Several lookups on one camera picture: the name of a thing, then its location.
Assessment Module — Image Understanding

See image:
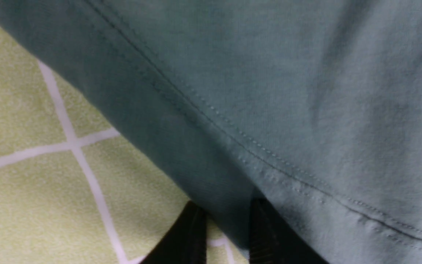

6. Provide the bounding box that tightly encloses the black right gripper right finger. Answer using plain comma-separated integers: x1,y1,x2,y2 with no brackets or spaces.
249,199,327,264

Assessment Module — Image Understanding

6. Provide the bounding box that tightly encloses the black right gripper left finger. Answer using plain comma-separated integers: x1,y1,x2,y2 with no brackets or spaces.
141,201,207,264

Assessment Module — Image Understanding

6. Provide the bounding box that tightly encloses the green long-sleeve shirt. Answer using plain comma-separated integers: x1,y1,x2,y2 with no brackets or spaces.
0,0,422,264

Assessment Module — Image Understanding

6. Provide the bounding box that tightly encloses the green checkered tablecloth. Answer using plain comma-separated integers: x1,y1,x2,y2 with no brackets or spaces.
0,7,250,264

